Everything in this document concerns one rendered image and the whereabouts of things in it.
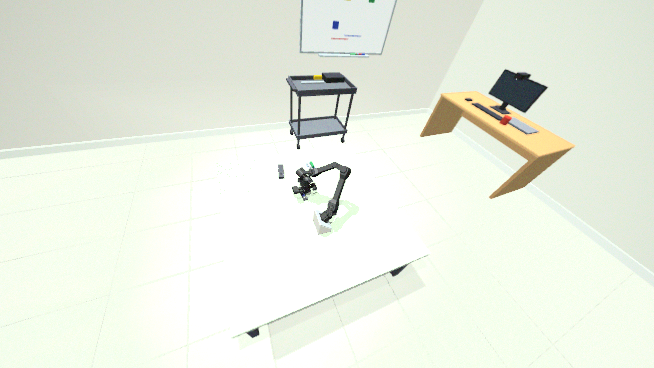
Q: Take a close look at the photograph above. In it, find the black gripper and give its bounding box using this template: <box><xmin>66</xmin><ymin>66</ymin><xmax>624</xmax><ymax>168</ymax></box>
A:
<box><xmin>292</xmin><ymin>181</ymin><xmax>317</xmax><ymax>195</ymax></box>

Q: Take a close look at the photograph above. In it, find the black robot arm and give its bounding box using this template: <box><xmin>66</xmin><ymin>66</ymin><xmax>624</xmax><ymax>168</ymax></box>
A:
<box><xmin>296</xmin><ymin>162</ymin><xmax>351</xmax><ymax>223</ymax></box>

